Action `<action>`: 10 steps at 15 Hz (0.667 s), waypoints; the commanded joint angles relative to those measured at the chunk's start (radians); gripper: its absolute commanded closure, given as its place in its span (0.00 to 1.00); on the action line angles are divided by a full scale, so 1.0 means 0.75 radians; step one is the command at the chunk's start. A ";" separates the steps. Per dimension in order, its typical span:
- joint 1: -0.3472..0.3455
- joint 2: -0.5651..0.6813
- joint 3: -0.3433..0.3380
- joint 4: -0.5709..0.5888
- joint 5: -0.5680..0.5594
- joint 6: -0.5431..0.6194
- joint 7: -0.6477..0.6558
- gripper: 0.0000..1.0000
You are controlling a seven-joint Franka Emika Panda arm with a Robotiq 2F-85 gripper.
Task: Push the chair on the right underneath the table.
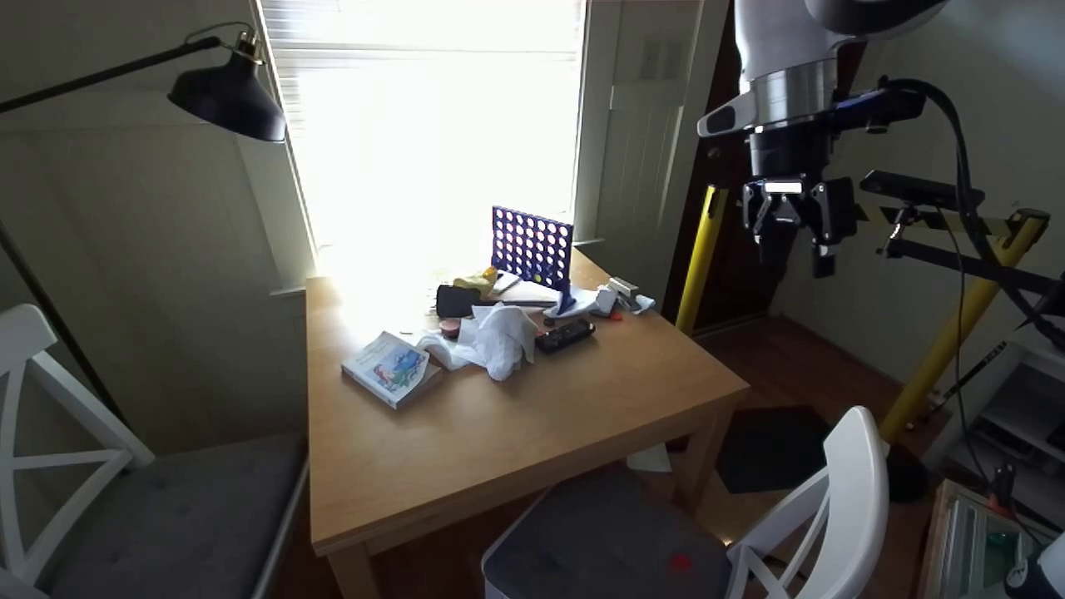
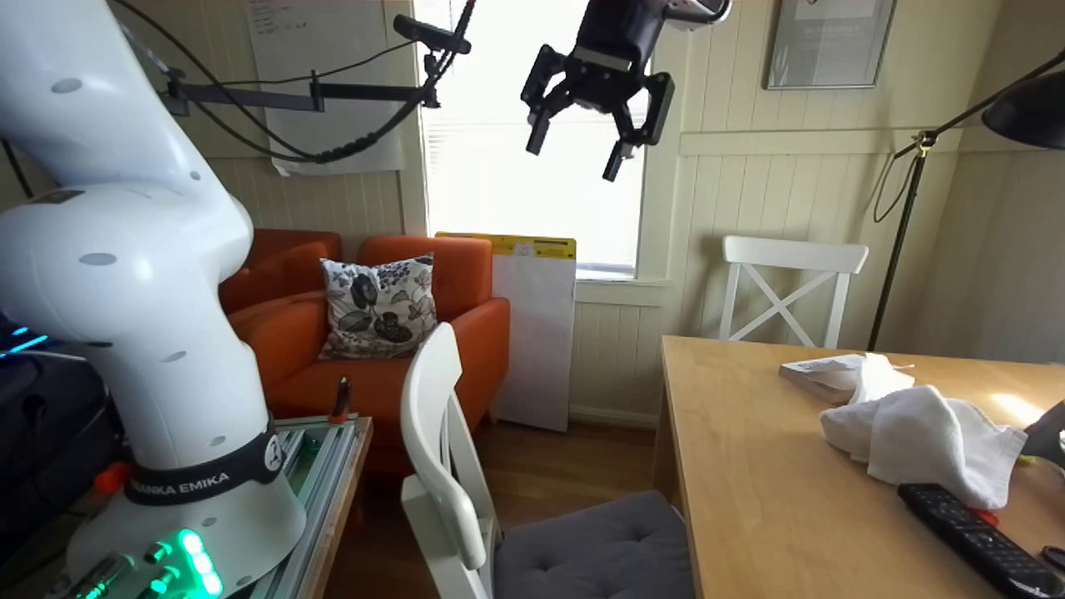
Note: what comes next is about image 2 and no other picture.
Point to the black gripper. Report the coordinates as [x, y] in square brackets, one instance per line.
[614, 88]

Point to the white wooden chair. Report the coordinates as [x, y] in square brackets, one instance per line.
[432, 422]
[792, 255]

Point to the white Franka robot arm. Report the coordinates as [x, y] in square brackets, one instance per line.
[112, 278]

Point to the bright window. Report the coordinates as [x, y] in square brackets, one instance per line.
[500, 188]

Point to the white board yellow strip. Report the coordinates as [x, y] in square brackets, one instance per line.
[538, 333]

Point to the floral patterned pillow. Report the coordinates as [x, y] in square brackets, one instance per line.
[377, 305]

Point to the orange armchair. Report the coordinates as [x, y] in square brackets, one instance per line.
[288, 262]
[368, 386]

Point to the light wooden table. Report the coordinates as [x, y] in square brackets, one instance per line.
[767, 487]

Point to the black floor lamp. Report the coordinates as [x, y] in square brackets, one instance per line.
[1032, 112]

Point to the grey tufted seat cushion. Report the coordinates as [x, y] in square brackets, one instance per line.
[601, 550]

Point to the white crumpled cloth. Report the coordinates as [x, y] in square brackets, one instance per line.
[919, 434]

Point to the robot stand table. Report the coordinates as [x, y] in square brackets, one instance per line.
[320, 478]

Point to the black remote control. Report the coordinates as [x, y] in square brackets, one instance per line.
[977, 536]

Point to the orange red knob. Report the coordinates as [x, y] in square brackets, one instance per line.
[112, 481]

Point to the black stereo camera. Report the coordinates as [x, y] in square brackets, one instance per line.
[428, 31]

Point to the framed wall picture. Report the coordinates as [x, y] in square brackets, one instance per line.
[827, 39]

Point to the white wall paper sheet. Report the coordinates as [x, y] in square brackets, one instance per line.
[335, 36]

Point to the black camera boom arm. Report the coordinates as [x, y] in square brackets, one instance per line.
[276, 96]

